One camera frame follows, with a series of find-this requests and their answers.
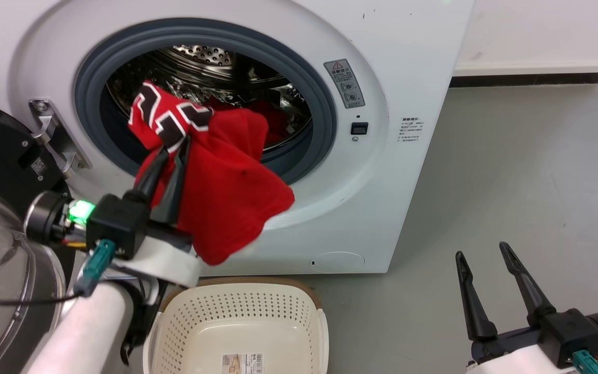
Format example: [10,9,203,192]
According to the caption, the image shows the grey rubber door gasket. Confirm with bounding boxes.
[74,18,337,188]

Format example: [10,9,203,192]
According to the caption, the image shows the metal washer door hinge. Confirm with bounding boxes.
[29,98,92,180]

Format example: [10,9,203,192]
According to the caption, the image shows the black cable teal plug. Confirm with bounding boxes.
[0,239,118,308]
[572,349,598,374]

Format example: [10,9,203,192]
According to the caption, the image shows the barcode label sticker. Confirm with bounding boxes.
[221,353,265,374]

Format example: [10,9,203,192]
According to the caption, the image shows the white front-load washing machine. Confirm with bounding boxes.
[0,0,476,276]

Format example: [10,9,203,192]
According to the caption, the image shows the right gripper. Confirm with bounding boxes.
[455,242,598,374]

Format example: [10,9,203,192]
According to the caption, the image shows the small white text label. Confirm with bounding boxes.
[397,116,425,144]

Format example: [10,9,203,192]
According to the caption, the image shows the plain red garment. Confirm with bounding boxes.
[207,97,292,146]

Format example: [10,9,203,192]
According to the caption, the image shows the red jersey black white numbers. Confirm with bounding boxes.
[128,81,296,266]

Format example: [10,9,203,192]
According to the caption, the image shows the steel perforated washer drum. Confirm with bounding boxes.
[105,44,313,156]

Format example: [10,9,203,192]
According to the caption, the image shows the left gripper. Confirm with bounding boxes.
[24,136,204,288]

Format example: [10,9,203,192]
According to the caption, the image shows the grey warning sticker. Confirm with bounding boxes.
[323,59,366,110]

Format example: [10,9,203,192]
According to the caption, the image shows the round white drain filter cover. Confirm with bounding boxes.
[309,251,366,274]

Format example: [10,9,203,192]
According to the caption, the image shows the cream perforated plastic laundry basket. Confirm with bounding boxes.
[142,277,330,374]

